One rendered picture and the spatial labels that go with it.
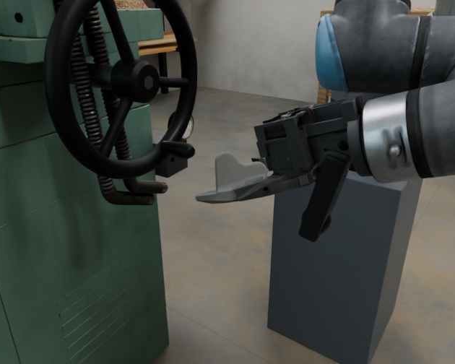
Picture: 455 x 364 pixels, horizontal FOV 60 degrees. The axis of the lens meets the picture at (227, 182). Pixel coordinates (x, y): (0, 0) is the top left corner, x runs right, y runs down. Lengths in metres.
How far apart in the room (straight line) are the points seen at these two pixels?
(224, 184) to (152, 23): 0.51
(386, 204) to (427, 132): 0.55
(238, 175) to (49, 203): 0.40
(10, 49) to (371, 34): 0.45
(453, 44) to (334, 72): 0.12
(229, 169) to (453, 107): 0.23
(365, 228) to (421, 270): 0.73
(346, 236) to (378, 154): 0.60
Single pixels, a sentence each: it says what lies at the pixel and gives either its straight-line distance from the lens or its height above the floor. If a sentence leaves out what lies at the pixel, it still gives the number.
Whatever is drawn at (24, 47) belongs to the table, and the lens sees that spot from 0.59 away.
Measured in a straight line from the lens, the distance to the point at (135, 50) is 0.86.
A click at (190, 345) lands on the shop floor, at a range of 1.26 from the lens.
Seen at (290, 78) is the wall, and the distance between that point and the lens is 4.16.
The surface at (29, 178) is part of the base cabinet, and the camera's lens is 0.73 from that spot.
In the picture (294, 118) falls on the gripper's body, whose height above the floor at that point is 0.80.
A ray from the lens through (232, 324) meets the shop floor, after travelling 1.31.
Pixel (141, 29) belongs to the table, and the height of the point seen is 0.86.
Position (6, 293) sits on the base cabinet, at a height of 0.47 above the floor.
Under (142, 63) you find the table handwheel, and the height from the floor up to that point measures 0.84.
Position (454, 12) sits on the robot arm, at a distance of 0.92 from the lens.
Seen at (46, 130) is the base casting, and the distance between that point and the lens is 0.73.
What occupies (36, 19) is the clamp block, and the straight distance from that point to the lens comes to 0.60.
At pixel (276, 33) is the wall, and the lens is 4.20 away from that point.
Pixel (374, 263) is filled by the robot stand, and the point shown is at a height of 0.35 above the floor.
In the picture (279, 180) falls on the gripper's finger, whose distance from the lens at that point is 0.45.
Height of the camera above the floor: 0.91
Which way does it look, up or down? 24 degrees down
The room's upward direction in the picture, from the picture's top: straight up
